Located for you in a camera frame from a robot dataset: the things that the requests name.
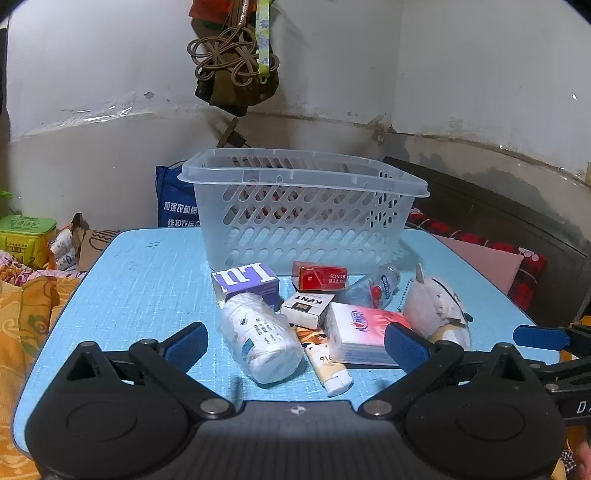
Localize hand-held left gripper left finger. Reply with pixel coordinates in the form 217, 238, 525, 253
60, 322, 234, 422

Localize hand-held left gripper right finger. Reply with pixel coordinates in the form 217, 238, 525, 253
355, 322, 539, 422

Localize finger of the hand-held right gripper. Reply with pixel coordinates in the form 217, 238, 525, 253
513, 324, 591, 357
531, 354, 591, 394

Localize pink tissue packet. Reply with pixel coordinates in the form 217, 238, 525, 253
323, 302, 414, 367

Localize white plush toy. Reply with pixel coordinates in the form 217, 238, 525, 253
399, 263, 472, 352

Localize small clear bottle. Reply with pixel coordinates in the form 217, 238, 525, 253
339, 264, 402, 310

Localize white pill bottle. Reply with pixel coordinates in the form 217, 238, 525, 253
218, 293, 306, 386

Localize purple and white box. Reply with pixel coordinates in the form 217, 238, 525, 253
211, 262, 281, 311

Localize cream tube with white cap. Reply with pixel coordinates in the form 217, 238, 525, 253
294, 325, 353, 398

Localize white cigarette pack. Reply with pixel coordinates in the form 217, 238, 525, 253
280, 292, 336, 330

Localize red cigarette pack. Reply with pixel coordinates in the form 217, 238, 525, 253
292, 261, 350, 292

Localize clear plastic slotted basket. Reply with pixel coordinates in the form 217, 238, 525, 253
178, 148, 430, 278

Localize red patterned blanket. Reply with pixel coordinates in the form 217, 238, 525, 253
406, 209, 549, 320

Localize pink pillow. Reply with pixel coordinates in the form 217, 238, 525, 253
431, 233, 526, 297

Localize dark headboard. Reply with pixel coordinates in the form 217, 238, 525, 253
382, 156, 591, 329

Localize brown paper bag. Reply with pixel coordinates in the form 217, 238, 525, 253
74, 212, 122, 273

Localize blue tote bag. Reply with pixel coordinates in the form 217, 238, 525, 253
154, 161, 204, 229

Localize white snack packets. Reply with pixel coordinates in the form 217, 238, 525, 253
48, 228, 78, 271

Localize green box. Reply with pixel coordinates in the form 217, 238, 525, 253
0, 215, 57, 269

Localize hanging brown bag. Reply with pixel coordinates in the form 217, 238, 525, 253
194, 16, 280, 116

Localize wooden wall block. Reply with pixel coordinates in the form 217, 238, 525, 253
218, 117, 241, 148

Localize coiled tan cord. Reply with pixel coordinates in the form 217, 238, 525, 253
187, 25, 281, 88

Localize yellow-green lanyard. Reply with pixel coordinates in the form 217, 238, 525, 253
253, 0, 274, 85

